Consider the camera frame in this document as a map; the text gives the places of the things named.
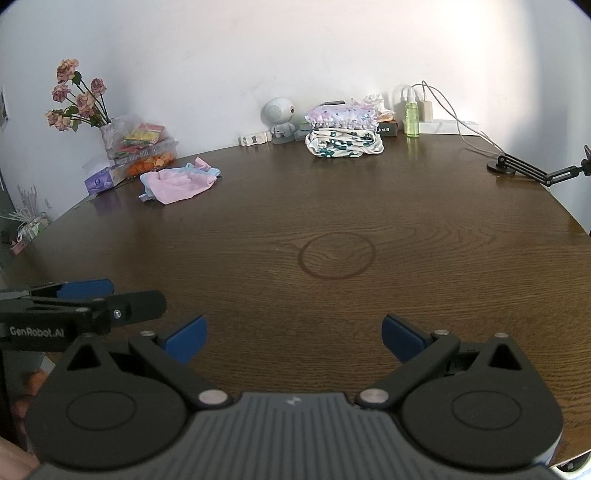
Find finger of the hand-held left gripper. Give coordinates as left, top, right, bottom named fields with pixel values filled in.
left=0, top=290, right=167, bottom=336
left=0, top=278, right=115, bottom=302

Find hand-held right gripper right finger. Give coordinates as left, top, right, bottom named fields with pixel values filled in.
left=353, top=314, right=529, bottom=411

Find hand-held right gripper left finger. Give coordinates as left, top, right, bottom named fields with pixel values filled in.
left=62, top=315, right=232, bottom=411

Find pink floral white garment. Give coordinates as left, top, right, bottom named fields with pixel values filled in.
left=307, top=102, right=379, bottom=132

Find pale lavender sprigs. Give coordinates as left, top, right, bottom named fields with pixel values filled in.
left=16, top=185, right=52, bottom=220

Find purple tissue pack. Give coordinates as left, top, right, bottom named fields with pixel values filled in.
left=83, top=167, right=116, bottom=195

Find pink and blue garment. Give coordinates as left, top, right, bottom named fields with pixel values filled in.
left=139, top=157, right=222, bottom=206

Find person's leg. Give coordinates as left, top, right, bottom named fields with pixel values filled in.
left=0, top=434, right=40, bottom=480

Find white vase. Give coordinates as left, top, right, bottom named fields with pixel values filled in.
left=99, top=121, right=123, bottom=160

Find clear bag of snack packets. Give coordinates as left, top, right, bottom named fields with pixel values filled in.
left=108, top=115, right=180, bottom=179

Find dried rose bouquet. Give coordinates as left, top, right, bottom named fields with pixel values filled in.
left=45, top=58, right=112, bottom=133

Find green floral white garment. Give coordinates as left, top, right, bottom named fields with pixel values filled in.
left=305, top=128, right=385, bottom=160

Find white power strip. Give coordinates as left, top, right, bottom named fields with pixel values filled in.
left=418, top=119, right=479, bottom=136

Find green spray bottle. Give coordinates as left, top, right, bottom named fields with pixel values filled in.
left=405, top=89, right=421, bottom=140

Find white robot toy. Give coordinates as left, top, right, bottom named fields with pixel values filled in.
left=264, top=97, right=297, bottom=140

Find white cable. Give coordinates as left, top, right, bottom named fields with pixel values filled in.
left=410, top=80, right=507, bottom=158

